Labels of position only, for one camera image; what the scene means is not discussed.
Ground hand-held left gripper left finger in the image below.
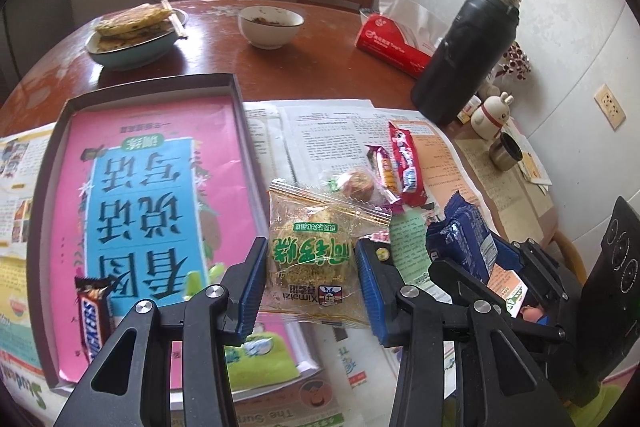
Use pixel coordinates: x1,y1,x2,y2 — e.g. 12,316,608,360
52,236,271,427

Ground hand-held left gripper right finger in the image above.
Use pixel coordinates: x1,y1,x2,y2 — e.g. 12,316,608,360
354,238,576,427

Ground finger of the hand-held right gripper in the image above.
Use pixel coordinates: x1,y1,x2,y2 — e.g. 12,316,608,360
426,257,507,314
492,231,583,340

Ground blue snack packet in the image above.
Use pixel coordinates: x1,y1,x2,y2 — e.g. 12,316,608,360
425,191,501,288

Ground clear packet green label pastry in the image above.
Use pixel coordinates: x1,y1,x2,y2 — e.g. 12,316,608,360
260,179,393,328

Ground round pastry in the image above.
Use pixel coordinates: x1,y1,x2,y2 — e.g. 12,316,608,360
320,167,396,208

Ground dark cardboard box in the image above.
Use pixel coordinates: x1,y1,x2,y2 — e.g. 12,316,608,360
26,73,321,408

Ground light wooden chair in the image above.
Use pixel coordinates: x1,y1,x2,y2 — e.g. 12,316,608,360
550,232,588,285

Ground yellow card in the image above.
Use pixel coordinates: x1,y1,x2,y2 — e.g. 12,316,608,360
520,152,551,185

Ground metal cup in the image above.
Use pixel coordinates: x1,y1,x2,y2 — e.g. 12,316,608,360
489,132,523,172

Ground orange and pink biscuit packet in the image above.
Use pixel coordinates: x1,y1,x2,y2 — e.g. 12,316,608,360
364,144,405,218

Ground red snack packet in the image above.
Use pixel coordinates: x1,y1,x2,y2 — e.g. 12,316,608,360
389,121,428,208

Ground brown chocolate bar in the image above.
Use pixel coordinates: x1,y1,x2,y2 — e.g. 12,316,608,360
74,276,112,365

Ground newspaper with orange panel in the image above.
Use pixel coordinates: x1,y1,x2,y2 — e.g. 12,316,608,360
242,99,506,298

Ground small medicine bottle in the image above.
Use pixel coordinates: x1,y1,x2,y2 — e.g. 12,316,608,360
457,97,481,125

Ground flower patterned vase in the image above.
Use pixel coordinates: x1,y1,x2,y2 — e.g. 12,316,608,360
492,42,533,82

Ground black thermos flask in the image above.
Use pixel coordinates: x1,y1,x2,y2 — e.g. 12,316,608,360
411,0,523,126

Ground red tissue pack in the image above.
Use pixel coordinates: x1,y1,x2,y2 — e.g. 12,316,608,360
355,0,451,80

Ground colourful printed newspaper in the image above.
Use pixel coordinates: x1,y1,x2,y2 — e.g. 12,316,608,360
0,122,401,427

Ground white bowl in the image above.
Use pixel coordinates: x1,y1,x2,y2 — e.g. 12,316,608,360
237,6,305,50

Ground bowl of flatbread with chopsticks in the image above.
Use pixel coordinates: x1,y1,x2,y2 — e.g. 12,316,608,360
85,9,190,70

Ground wooden chopstick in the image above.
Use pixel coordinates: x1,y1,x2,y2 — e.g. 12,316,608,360
161,0,186,40
165,0,189,38

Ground stack of flat pancakes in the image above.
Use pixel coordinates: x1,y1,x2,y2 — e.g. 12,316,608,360
95,4,173,52

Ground cream wall socket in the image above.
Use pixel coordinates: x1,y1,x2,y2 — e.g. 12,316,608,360
594,84,627,130

